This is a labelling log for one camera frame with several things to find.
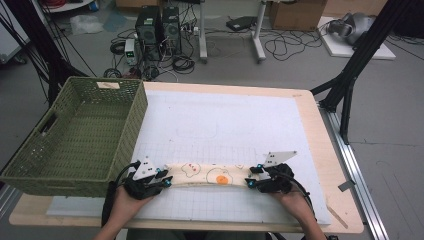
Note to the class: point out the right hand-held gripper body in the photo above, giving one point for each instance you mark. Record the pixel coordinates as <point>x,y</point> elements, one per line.
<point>280,180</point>

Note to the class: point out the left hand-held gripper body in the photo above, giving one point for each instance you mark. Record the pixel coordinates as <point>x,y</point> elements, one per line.
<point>143,186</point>

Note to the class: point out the cream printed cloth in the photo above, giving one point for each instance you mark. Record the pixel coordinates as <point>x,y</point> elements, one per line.
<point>206,175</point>

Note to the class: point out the green woven basket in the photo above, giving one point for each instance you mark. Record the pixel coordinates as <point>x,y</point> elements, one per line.
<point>83,133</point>

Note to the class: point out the person's left hand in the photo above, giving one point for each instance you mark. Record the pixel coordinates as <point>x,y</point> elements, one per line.
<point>125,208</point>

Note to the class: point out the person's right hand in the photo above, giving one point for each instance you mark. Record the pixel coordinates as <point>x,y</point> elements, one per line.
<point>298,206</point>

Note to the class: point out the person's dark clothing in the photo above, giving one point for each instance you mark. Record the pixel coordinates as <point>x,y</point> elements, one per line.
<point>166,235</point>

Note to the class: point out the grey tape piece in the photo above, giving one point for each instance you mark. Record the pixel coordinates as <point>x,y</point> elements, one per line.
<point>346,185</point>

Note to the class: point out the white grid mat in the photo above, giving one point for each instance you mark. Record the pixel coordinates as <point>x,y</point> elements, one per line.
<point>216,116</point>

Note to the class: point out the thin wooden stick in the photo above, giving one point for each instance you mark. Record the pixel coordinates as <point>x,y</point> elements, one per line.
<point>336,216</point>

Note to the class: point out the white power supply unit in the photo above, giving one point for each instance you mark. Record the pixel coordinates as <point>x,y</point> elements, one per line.
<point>130,51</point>

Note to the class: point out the white metal stand leg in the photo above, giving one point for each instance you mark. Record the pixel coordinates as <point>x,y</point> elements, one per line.
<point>258,36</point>
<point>202,33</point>

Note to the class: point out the large black computer tower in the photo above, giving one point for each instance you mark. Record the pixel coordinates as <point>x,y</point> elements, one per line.
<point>148,33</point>

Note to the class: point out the slim black computer tower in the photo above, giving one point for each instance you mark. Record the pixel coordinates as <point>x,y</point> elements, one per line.
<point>171,31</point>

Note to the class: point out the white floor board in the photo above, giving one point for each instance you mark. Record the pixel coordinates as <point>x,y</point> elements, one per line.
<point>340,50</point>

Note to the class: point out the black flat device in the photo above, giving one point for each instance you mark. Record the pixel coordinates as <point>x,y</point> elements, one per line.
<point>240,23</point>

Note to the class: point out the brown cardboard box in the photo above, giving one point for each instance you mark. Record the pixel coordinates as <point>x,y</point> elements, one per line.
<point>296,15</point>

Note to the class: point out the teal floor sheet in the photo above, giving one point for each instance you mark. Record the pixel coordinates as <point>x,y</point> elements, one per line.
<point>115,21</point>

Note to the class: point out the clear plastic bag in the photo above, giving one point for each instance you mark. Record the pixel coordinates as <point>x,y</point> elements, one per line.
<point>86,24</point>

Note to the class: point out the grey headset device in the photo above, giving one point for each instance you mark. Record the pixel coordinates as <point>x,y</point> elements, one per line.
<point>353,26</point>

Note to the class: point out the aluminium rail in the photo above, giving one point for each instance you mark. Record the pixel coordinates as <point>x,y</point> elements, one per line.
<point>356,173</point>

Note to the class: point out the black metal frame stand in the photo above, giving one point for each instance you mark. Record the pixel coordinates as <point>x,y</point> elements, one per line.
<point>40,40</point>
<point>360,53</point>

